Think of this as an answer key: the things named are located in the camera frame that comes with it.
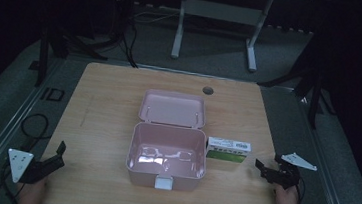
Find pink plastic box with lid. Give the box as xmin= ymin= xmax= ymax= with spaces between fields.
xmin=123 ymin=86 xmax=213 ymax=195

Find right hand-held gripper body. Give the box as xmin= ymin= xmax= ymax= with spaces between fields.
xmin=260 ymin=149 xmax=320 ymax=193

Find white and green medicine box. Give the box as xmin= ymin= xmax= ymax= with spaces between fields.
xmin=205 ymin=136 xmax=254 ymax=165

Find black tripod stand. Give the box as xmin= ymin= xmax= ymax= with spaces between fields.
xmin=27 ymin=14 xmax=112 ymax=95
xmin=252 ymin=28 xmax=345 ymax=133

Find person's left hand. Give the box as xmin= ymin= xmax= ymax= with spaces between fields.
xmin=15 ymin=174 xmax=49 ymax=204

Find white metal desk frame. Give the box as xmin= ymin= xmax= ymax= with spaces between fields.
xmin=169 ymin=0 xmax=275 ymax=74

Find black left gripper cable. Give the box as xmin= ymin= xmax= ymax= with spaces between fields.
xmin=0 ymin=159 xmax=24 ymax=204

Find person's right hand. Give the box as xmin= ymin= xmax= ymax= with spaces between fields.
xmin=272 ymin=182 xmax=302 ymax=204

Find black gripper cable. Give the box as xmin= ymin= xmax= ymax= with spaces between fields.
xmin=294 ymin=177 xmax=307 ymax=204
xmin=0 ymin=159 xmax=24 ymax=204

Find black looped cable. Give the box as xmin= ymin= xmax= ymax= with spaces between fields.
xmin=18 ymin=112 xmax=54 ymax=155

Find black hanging cables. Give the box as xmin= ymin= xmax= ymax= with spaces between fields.
xmin=117 ymin=0 xmax=147 ymax=70

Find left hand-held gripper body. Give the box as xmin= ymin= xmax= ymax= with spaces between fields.
xmin=5 ymin=148 xmax=54 ymax=187

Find grey table grommet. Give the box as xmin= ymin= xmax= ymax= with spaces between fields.
xmin=201 ymin=86 xmax=215 ymax=97

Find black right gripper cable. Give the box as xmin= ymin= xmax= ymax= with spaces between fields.
xmin=294 ymin=177 xmax=307 ymax=204

